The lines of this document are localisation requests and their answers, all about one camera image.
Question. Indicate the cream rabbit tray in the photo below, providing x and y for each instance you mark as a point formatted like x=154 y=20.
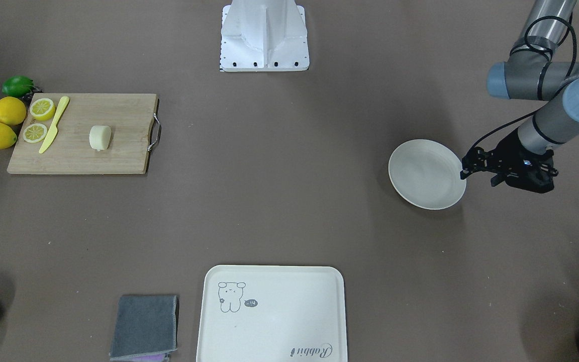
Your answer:
x=272 y=313

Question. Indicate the wooden cutting board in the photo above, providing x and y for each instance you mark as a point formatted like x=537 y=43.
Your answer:
x=131 y=119

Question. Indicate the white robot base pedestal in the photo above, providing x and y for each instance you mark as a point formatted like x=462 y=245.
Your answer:
x=264 y=36

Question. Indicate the lemon half slice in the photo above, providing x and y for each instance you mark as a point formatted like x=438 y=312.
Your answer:
x=34 y=133
x=42 y=109

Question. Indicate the dark purple grapes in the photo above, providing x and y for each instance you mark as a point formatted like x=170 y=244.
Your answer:
x=33 y=91

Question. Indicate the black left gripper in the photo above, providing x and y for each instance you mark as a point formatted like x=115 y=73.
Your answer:
x=507 y=149

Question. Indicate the green lime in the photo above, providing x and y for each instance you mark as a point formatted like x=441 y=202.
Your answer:
x=17 y=86

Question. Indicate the cream round plate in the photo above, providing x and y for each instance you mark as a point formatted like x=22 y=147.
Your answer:
x=426 y=174

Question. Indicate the grey folded cloth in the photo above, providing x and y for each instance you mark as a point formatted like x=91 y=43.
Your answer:
x=145 y=328

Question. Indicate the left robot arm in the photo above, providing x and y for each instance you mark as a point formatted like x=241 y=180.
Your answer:
x=530 y=73

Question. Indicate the yellow plastic knife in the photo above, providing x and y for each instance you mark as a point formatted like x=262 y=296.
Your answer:
x=53 y=129

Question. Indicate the white steamed bun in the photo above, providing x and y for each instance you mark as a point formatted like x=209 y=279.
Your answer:
x=99 y=137

